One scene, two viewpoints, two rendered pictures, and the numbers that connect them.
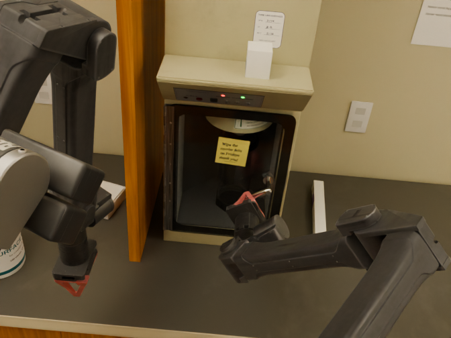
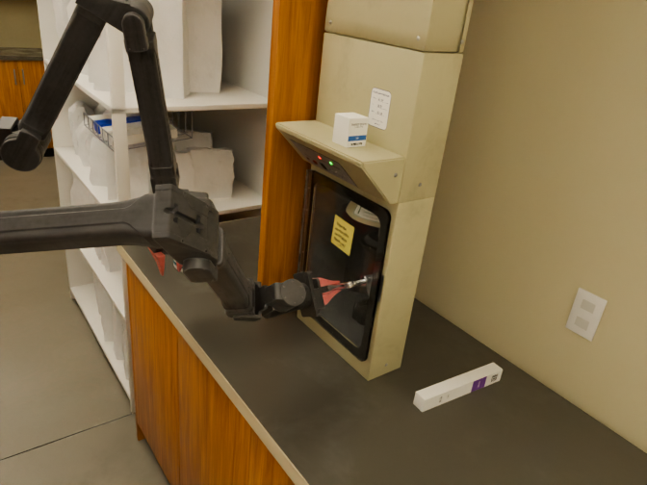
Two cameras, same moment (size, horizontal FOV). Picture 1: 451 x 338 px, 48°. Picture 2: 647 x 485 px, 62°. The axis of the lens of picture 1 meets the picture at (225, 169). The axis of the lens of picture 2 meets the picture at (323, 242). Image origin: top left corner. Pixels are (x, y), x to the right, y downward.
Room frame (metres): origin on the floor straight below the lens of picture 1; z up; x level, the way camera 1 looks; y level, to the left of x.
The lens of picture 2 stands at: (0.27, -0.90, 1.80)
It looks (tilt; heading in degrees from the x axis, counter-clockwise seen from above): 25 degrees down; 52
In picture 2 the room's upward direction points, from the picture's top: 6 degrees clockwise
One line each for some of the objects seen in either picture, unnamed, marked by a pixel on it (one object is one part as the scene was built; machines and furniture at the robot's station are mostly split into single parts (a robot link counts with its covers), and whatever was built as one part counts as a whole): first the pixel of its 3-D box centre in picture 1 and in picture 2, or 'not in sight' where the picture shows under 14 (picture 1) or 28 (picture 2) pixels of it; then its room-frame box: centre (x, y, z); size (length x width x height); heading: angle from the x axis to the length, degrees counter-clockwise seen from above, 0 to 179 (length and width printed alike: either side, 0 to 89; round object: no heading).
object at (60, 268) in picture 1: (74, 249); not in sight; (0.72, 0.29, 1.21); 0.10 x 0.07 x 0.07; 0
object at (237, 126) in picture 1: (225, 178); (337, 264); (1.03, 0.00, 1.19); 0.30 x 0.01 x 0.40; 90
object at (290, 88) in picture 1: (233, 92); (333, 161); (0.98, 0.00, 1.46); 0.32 x 0.12 x 0.10; 90
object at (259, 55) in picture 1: (258, 60); (349, 129); (0.98, -0.05, 1.54); 0.05 x 0.05 x 0.06; 0
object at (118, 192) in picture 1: (94, 196); not in sight; (1.18, 0.39, 0.96); 0.16 x 0.12 x 0.04; 75
